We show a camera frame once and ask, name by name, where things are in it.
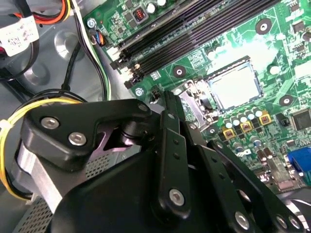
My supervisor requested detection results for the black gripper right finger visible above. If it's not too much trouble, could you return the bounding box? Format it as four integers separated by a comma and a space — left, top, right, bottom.
181, 116, 307, 233

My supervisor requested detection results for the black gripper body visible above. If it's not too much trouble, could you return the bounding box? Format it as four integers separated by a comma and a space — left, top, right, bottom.
51, 150, 229, 233

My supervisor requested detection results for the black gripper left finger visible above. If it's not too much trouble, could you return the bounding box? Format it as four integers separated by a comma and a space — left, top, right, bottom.
14, 91, 191, 220

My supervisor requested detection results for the silver CPU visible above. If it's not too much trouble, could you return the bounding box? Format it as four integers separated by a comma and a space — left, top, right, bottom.
210, 66, 260, 109

